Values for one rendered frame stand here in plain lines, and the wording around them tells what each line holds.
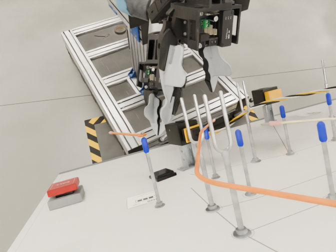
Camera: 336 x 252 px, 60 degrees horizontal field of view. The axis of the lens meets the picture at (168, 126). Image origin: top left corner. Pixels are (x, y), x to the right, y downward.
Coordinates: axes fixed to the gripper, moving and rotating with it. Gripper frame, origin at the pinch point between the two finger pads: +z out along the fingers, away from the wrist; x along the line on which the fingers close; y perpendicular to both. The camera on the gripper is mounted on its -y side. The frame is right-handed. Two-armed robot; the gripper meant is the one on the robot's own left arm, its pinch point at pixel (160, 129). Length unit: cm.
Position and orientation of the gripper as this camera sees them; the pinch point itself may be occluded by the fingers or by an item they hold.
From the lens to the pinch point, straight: 66.2
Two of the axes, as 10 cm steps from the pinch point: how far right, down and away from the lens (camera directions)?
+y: -3.3, -0.6, -9.4
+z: -0.9, 10.0, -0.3
